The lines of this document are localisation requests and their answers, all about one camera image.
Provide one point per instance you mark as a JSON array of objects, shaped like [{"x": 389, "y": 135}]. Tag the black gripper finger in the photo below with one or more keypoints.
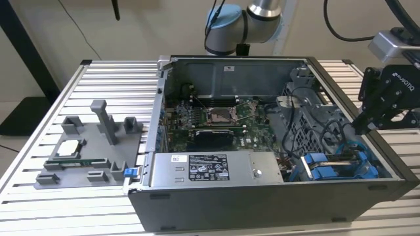
[
  {"x": 400, "y": 120},
  {"x": 368, "y": 93}
]

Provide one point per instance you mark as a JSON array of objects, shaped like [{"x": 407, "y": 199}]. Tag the hard disk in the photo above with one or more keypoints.
[{"x": 313, "y": 159}]

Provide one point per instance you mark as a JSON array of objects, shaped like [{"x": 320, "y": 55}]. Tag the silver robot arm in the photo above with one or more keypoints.
[{"x": 263, "y": 24}]

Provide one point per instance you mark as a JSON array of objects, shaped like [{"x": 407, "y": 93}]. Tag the blue disk carrier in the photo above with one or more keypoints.
[{"x": 325, "y": 170}]

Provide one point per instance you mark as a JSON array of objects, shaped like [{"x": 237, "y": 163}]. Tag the black RAM slot bank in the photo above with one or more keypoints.
[
  {"x": 215, "y": 100},
  {"x": 216, "y": 126}
]

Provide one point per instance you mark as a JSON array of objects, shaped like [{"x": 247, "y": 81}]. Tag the perforated metal drive cage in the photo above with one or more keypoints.
[{"x": 301, "y": 123}]

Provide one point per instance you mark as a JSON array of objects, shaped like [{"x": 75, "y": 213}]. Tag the green Dell motherboard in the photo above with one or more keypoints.
[{"x": 259, "y": 132}]

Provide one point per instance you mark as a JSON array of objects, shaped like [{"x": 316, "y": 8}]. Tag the CPU socket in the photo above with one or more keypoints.
[{"x": 220, "y": 115}]

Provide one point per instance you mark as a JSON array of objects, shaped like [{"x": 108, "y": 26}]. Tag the black graphics card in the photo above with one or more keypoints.
[{"x": 213, "y": 137}]

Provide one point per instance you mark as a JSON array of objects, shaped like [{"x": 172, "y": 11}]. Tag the black open PC case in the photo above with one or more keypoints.
[{"x": 229, "y": 206}]

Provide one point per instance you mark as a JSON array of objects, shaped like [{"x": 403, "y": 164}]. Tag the silver power supply unit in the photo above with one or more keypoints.
[{"x": 164, "y": 169}]

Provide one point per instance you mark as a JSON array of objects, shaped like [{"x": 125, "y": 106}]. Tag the blue case latch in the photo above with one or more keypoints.
[{"x": 129, "y": 172}]

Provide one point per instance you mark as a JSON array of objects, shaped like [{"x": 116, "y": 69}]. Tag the black antenna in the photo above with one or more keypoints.
[{"x": 115, "y": 9}]

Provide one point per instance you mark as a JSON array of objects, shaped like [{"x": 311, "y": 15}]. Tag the grey parts rack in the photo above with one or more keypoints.
[{"x": 95, "y": 137}]

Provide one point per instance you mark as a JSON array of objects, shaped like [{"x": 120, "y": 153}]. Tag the green RAM stick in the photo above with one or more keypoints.
[{"x": 87, "y": 162}]

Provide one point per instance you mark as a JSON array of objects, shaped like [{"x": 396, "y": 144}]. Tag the silver CPU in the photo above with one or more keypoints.
[{"x": 68, "y": 148}]

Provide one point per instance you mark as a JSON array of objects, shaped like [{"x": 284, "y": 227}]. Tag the silver wrist mount block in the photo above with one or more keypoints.
[{"x": 388, "y": 46}]

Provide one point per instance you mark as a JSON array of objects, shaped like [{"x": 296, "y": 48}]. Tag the black slanted post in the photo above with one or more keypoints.
[{"x": 28, "y": 49}]

